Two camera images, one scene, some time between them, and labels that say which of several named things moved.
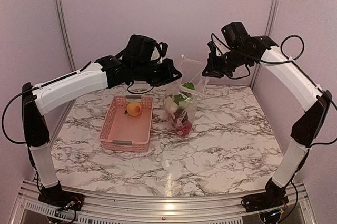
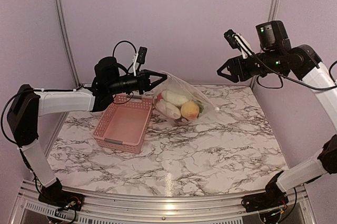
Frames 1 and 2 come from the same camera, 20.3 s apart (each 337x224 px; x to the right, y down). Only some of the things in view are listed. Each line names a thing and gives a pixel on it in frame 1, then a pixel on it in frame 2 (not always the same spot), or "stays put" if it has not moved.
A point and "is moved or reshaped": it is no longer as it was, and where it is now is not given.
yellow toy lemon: x=134 y=108 → x=190 y=110
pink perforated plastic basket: x=122 y=132 is moved or reshaped
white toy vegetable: x=170 y=106 is moved or reshaped
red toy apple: x=185 y=129 → x=159 y=96
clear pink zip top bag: x=180 y=100 is moved or reshaped
